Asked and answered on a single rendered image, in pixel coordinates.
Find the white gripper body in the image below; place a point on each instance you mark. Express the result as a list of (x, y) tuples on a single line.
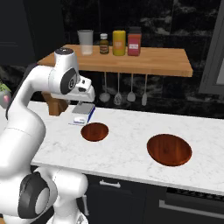
[(76, 95)]

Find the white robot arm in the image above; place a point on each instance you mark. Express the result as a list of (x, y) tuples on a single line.
[(23, 140)]

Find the small wooden bowl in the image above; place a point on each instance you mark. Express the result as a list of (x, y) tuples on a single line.
[(94, 131)]

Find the large wooden bowl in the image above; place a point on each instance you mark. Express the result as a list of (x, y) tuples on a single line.
[(169, 150)]

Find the grey open cabinet door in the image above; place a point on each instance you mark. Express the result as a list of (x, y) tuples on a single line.
[(213, 58)]

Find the blue and white box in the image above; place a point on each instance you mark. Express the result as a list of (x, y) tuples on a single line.
[(83, 112)]

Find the hanging metal ladle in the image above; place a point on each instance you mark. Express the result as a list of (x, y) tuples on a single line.
[(104, 96)]

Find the hanging metal slotted spoon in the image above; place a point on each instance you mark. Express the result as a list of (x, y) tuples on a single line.
[(117, 98)]

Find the clear glass cup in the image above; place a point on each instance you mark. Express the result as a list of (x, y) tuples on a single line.
[(85, 40)]

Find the brown glass bottle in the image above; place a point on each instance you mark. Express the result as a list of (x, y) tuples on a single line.
[(104, 45)]

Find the yellow jar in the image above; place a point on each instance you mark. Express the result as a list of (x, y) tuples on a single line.
[(119, 43)]

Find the hanging metal spatula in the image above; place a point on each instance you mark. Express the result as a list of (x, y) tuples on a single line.
[(144, 99)]

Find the potted green plant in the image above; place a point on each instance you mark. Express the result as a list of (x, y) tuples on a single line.
[(4, 94)]

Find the red jar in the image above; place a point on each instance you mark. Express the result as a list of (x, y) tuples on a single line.
[(134, 43)]

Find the dark drawer front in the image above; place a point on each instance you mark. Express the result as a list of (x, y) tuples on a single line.
[(116, 201)]

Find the dark dishwasher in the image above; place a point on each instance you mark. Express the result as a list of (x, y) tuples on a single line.
[(186, 208)]

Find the dark wall cabinet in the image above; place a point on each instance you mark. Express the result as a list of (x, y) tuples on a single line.
[(29, 29)]

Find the wooden wall shelf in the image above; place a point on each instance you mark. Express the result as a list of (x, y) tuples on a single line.
[(151, 62)]

